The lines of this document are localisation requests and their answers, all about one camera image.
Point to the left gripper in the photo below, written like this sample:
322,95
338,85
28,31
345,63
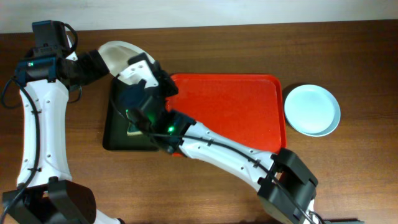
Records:
101,62

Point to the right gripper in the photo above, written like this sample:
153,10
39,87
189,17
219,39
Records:
165,88

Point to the white plate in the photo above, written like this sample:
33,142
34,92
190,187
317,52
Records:
116,53

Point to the green and yellow sponge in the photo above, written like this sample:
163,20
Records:
132,130

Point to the light blue plate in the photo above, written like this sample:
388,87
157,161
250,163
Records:
312,110

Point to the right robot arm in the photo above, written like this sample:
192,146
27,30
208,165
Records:
284,184

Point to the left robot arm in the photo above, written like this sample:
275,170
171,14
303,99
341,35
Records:
45,76

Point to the black rectangular tray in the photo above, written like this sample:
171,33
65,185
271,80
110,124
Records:
116,137

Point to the red plastic tray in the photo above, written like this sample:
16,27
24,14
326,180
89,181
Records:
246,108

